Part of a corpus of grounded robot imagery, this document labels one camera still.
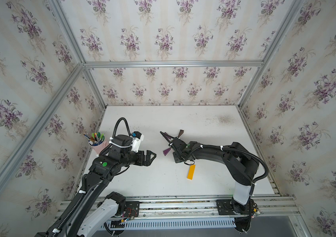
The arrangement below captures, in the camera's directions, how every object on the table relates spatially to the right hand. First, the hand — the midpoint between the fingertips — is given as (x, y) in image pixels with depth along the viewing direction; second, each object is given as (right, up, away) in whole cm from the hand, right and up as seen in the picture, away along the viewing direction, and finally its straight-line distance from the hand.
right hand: (180, 157), depth 92 cm
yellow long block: (+6, -7, -6) cm, 11 cm away
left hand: (-17, +7, -21) cm, 28 cm away
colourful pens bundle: (-52, +12, -4) cm, 54 cm away
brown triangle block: (+1, +15, +9) cm, 18 cm away
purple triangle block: (-9, +3, 0) cm, 10 cm away
